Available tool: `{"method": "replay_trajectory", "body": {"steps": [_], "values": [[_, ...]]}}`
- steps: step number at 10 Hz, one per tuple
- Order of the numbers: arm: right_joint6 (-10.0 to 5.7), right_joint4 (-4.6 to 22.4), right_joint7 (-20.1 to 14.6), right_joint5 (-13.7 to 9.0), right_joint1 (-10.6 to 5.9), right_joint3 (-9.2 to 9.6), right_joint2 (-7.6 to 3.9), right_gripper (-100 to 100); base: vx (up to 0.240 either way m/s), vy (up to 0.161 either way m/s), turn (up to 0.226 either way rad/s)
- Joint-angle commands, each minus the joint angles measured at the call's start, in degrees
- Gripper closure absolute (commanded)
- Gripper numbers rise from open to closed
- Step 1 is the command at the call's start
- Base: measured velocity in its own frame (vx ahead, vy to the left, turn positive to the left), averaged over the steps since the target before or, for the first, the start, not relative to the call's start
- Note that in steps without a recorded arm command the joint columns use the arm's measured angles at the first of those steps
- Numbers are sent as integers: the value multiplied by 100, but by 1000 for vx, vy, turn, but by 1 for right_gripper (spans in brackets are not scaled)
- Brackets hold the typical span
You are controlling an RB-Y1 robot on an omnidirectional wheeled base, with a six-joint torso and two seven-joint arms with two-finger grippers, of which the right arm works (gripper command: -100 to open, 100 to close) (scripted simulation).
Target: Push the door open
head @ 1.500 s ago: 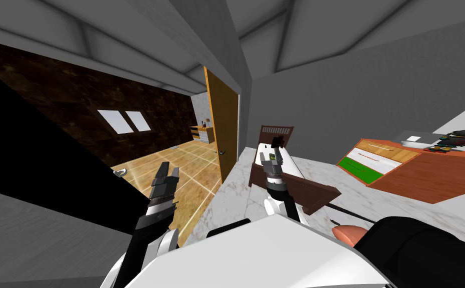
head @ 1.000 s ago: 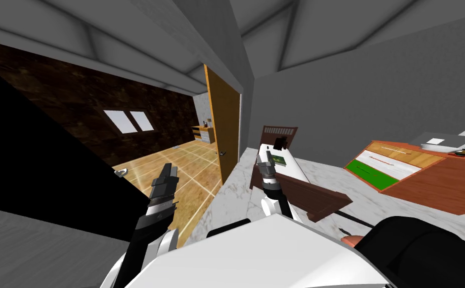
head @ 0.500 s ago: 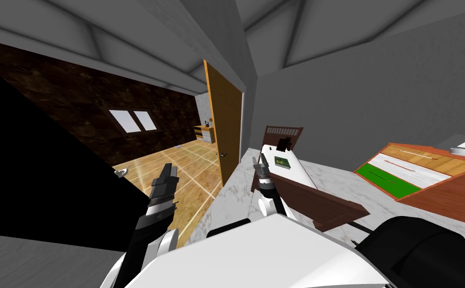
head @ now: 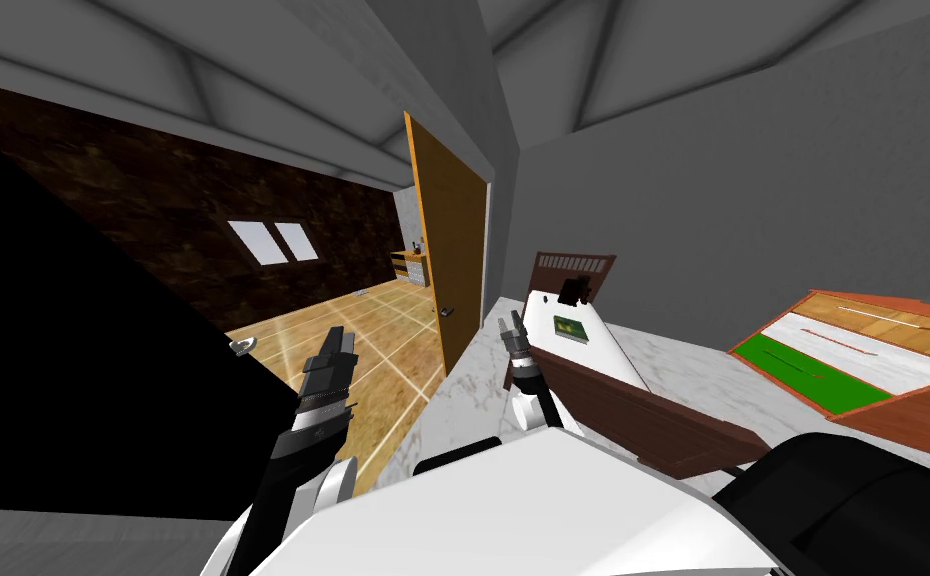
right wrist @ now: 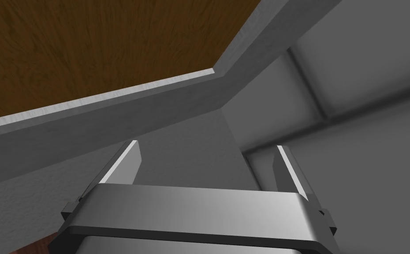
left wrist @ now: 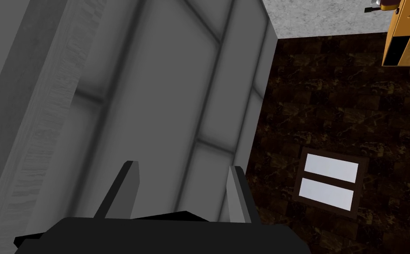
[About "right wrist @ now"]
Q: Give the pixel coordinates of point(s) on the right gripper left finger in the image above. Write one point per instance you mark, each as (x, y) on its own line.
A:
(125, 169)

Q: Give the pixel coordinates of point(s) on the brown wooden door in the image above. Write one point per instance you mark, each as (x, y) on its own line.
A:
(95, 46)

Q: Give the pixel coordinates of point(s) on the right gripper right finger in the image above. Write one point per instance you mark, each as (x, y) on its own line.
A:
(283, 176)

